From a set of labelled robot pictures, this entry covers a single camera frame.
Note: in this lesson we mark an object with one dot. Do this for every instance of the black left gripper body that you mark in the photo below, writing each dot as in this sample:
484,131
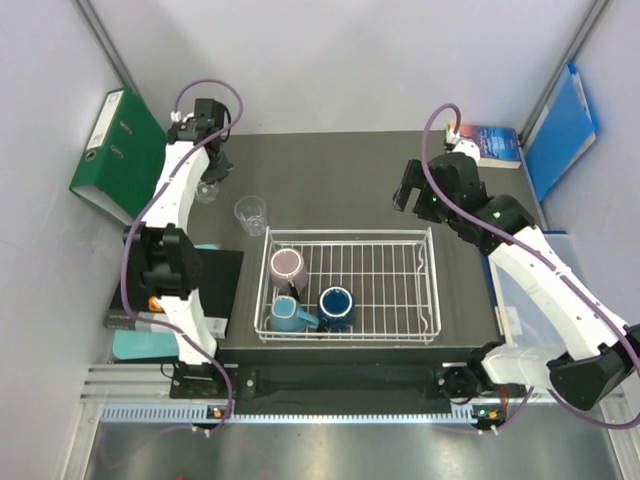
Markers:
218,168

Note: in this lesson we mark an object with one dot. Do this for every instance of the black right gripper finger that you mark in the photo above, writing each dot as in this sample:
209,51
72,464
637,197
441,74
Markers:
413,178
427,207

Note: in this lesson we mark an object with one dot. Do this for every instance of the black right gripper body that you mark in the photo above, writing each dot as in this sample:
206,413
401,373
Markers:
427,176

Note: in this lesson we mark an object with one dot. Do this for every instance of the clear faceted glass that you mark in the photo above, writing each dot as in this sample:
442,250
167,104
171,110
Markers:
251,212
207,192

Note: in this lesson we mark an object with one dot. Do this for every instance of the pink mug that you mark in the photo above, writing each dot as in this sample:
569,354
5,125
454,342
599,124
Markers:
288,269

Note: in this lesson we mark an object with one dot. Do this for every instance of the dark blue mug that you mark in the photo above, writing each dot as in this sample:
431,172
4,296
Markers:
336,309

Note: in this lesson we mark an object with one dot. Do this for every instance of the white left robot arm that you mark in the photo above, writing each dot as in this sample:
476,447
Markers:
162,270

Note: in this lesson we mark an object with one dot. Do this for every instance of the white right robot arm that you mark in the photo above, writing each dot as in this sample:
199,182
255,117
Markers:
598,351

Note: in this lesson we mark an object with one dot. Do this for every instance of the paperback book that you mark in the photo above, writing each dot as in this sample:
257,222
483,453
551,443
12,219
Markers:
499,147

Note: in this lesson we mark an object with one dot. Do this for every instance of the black book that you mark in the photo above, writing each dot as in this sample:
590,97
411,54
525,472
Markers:
216,293

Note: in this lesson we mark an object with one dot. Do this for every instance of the blue folder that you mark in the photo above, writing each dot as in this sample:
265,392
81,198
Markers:
566,128

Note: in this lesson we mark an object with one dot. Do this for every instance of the orange key tag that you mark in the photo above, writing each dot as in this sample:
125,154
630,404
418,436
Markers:
154,305

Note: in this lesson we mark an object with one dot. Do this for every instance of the light blue mug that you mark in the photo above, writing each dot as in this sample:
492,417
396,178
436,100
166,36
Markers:
287,316

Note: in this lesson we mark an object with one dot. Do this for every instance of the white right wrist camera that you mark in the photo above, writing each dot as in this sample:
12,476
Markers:
456,143

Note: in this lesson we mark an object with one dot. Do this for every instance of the green ring binder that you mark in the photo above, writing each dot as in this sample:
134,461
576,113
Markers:
123,157

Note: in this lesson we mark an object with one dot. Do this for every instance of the white wire dish rack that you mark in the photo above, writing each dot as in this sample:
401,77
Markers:
390,273

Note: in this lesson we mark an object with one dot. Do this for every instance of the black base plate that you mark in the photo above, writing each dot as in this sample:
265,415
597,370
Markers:
314,380

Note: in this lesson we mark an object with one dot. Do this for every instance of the white cable duct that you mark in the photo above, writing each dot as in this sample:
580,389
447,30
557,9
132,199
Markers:
209,414

